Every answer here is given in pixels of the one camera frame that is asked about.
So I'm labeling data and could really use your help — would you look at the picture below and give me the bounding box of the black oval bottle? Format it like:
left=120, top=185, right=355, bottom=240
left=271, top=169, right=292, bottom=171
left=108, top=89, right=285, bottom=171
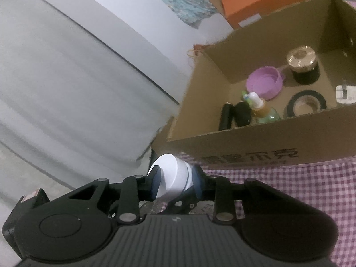
left=234, top=101, right=252, bottom=127

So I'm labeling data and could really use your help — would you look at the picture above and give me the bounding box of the white cylindrical jar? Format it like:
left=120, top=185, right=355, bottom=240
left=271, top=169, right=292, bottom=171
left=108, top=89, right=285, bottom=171
left=148, top=154, right=193, bottom=202

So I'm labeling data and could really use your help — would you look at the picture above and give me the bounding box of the gold lid dark jar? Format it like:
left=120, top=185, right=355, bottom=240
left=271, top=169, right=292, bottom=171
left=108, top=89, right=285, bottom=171
left=286, top=45, right=320, bottom=85

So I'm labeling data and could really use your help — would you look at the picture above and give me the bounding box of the green tube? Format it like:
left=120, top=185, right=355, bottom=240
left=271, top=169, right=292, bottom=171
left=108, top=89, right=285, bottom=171
left=241, top=91, right=250, bottom=103

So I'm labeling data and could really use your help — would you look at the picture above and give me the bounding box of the green glass dropper bottle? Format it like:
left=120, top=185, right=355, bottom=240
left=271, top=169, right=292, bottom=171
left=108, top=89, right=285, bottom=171
left=244, top=92, right=281, bottom=123

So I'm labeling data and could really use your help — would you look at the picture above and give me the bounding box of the white small device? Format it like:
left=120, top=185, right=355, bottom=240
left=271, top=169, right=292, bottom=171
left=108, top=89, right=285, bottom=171
left=336, top=80, right=356, bottom=105

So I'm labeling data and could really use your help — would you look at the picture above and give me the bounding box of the purple checkered tablecloth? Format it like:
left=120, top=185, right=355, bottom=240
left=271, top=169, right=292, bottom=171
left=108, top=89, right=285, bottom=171
left=200, top=157, right=355, bottom=266

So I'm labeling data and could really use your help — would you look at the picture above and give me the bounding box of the open brown cardboard box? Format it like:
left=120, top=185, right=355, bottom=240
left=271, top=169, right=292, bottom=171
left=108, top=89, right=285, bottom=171
left=153, top=0, right=355, bottom=168

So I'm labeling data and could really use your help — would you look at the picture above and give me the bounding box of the black cylindrical tube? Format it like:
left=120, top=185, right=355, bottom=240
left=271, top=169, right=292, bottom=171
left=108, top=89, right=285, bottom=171
left=218, top=103, right=235, bottom=131

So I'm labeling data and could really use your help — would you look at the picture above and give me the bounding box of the black tape roll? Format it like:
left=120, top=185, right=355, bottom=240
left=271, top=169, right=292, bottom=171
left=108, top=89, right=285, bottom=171
left=285, top=90, right=327, bottom=117

